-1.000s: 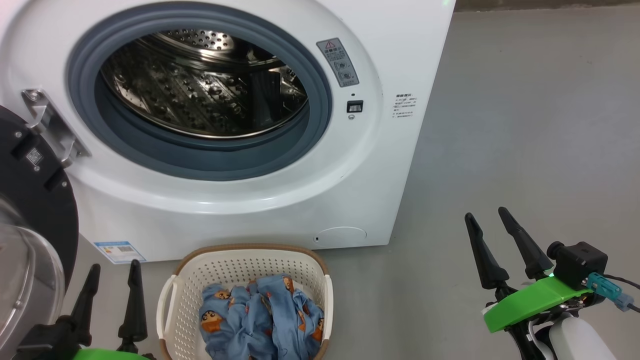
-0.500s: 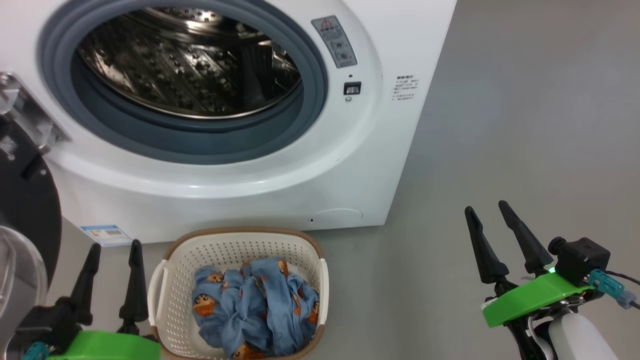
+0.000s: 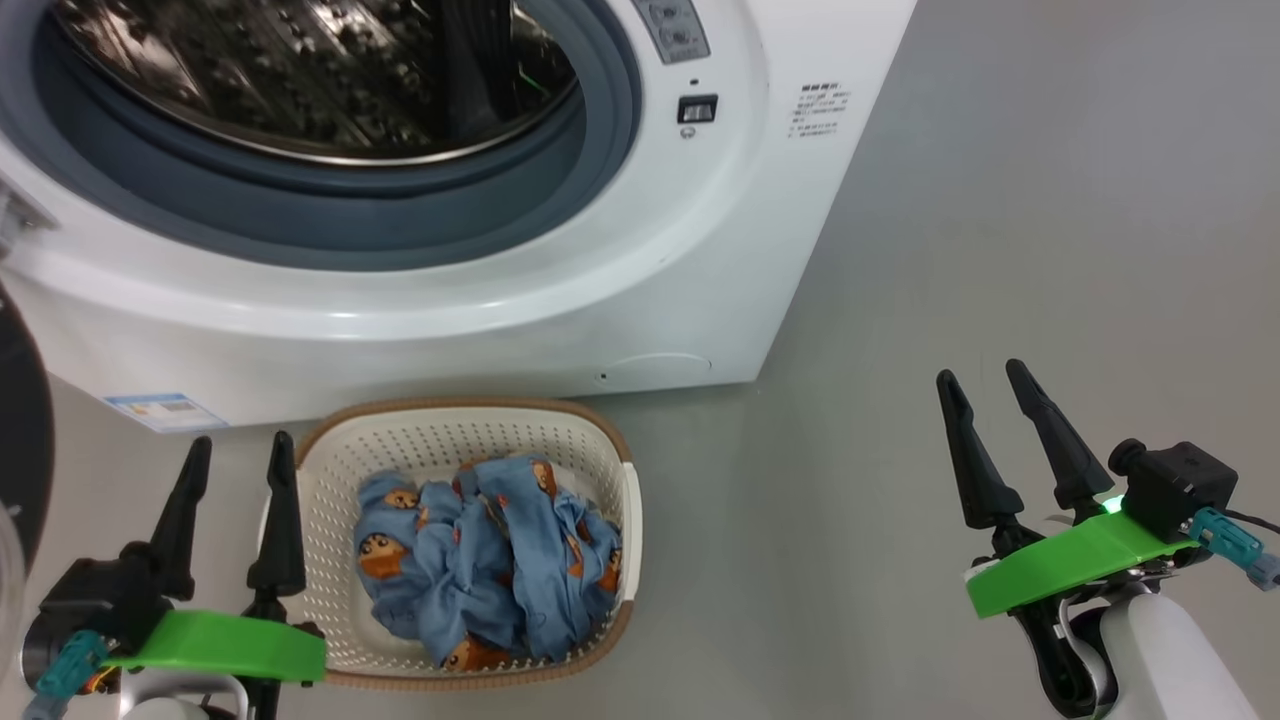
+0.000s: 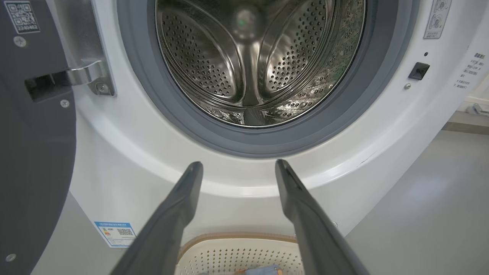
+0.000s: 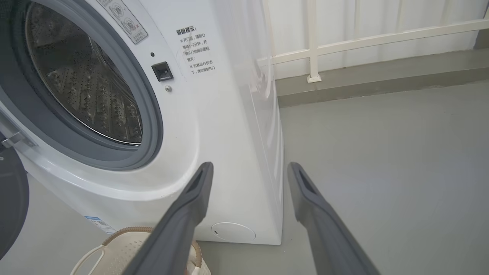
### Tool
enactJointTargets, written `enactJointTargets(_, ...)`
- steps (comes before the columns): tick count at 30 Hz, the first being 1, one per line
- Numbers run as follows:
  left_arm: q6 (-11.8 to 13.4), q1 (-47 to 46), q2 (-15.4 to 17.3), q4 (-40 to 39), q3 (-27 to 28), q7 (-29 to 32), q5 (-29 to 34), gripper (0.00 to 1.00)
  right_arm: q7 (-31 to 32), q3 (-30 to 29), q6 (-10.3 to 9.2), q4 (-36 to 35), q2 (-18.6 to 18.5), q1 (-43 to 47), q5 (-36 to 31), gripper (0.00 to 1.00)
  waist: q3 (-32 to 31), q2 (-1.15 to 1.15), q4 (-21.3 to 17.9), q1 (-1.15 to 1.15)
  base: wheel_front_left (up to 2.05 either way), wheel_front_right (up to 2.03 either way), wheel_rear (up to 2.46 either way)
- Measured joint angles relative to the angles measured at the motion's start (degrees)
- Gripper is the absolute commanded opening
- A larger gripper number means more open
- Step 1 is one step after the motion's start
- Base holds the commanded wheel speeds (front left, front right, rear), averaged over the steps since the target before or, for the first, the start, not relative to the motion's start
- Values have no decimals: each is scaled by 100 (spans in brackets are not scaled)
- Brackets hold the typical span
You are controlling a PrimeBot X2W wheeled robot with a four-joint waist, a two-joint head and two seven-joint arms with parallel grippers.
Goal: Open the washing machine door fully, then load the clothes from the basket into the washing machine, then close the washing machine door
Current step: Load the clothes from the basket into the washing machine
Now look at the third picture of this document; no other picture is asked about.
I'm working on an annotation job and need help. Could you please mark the grey button panel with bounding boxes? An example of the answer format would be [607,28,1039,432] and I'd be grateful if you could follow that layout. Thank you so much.
[630,0,712,66]

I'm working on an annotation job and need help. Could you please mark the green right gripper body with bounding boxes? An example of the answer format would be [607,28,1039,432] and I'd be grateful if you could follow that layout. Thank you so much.
[965,495,1201,719]

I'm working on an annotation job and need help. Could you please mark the round washer filter cover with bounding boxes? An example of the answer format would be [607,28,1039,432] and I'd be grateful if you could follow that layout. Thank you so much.
[598,352,713,389]

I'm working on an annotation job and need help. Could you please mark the blue energy label sticker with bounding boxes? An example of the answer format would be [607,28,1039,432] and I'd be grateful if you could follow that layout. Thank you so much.
[103,393,229,433]

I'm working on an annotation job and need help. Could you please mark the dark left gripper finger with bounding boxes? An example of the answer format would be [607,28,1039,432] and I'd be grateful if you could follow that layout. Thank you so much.
[150,436,213,601]
[247,431,307,601]

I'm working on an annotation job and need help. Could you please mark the steel washer drum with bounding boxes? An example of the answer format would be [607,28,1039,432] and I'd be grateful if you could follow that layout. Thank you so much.
[50,0,583,167]

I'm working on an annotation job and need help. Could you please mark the white front-load washing machine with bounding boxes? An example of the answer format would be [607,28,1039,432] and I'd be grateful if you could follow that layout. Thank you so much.
[0,0,916,433]

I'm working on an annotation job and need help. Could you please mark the blue cartoon print clothes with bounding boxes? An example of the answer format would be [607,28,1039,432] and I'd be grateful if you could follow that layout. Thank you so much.
[355,455,623,671]

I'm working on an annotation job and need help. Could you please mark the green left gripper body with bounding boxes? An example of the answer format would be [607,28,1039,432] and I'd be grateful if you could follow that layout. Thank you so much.
[100,598,328,720]

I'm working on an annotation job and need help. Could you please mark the grey rubber door gasket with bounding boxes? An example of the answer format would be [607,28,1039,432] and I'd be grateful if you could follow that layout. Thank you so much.
[0,0,643,273]

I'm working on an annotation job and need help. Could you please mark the cream perforated laundry basket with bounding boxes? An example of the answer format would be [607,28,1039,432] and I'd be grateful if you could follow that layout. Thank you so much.
[258,398,643,691]

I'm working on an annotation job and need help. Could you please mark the black glass washer door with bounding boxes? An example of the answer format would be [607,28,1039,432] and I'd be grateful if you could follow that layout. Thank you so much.
[0,280,57,651]

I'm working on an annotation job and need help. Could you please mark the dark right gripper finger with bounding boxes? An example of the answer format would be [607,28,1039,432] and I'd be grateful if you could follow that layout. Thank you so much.
[1006,359,1114,516]
[936,369,1026,531]

